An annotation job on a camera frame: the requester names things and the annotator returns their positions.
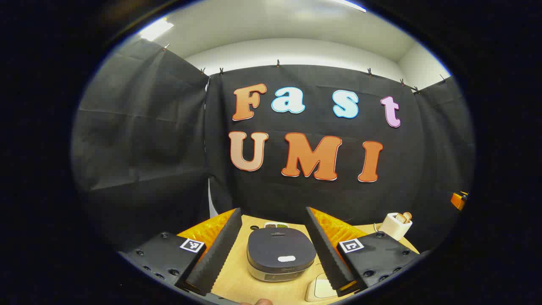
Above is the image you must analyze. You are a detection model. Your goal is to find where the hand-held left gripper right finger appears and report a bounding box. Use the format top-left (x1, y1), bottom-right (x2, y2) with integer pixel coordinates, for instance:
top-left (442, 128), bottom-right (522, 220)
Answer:
top-left (306, 207), bottom-right (422, 297)

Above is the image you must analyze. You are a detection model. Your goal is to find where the dark grey rice cooker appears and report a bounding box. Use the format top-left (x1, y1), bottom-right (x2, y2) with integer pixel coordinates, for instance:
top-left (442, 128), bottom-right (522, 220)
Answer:
top-left (247, 227), bottom-right (317, 282)

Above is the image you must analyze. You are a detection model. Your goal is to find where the white toaster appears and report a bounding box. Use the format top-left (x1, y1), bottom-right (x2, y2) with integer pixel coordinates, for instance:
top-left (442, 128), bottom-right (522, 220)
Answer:
top-left (378, 212), bottom-right (413, 241)

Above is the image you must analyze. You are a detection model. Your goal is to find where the ceiling light panel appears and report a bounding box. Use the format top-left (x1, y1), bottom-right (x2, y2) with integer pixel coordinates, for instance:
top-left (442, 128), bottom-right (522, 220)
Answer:
top-left (140, 19), bottom-right (174, 41)

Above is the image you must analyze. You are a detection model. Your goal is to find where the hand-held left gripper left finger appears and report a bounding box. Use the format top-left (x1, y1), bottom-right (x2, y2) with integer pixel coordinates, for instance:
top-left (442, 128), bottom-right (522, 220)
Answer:
top-left (119, 208), bottom-right (243, 297)

